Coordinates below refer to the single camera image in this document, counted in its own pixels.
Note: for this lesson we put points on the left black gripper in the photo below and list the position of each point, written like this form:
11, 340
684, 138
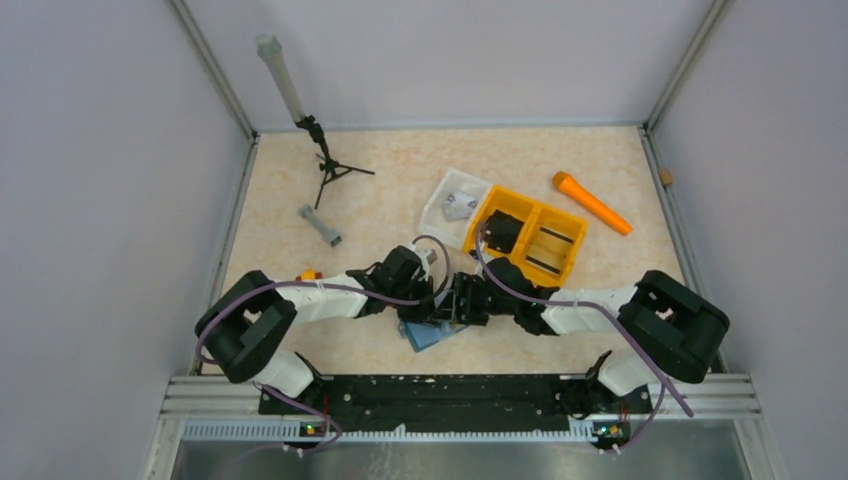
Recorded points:
421, 314

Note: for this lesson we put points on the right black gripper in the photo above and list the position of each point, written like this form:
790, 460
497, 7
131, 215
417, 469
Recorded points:
452, 308

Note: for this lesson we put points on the blue card holder wallet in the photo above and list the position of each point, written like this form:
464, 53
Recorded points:
422, 336

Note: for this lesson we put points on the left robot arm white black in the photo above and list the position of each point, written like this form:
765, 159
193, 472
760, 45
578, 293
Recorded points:
243, 331

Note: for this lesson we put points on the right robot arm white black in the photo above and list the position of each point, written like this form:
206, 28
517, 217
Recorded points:
671, 332

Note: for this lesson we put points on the black block in bin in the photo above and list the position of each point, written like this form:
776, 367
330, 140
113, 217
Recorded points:
502, 231

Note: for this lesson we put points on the white plastic tray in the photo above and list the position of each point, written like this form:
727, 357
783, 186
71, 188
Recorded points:
432, 222

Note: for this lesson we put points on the silver foil packet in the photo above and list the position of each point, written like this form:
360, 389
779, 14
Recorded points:
458, 205

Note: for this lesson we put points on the yellow two-compartment bin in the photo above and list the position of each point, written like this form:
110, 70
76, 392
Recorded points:
548, 244

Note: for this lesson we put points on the small yellow red toy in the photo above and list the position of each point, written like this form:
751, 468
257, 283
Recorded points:
310, 275

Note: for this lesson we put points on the grey dumbbell-shaped part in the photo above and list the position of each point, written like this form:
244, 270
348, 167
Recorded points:
330, 235

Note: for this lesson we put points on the black mini tripod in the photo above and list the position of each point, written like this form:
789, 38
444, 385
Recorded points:
332, 169

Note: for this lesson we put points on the grey tube on tripod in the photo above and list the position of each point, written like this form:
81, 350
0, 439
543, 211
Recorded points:
270, 52

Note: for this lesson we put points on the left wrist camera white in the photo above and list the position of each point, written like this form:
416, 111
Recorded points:
427, 255

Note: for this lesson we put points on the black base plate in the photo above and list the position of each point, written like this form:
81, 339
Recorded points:
467, 403

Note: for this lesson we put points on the orange plastic cone handle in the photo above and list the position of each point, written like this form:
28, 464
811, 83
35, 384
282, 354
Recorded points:
569, 186

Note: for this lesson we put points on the small brown wall knob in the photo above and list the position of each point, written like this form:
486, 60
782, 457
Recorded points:
665, 177

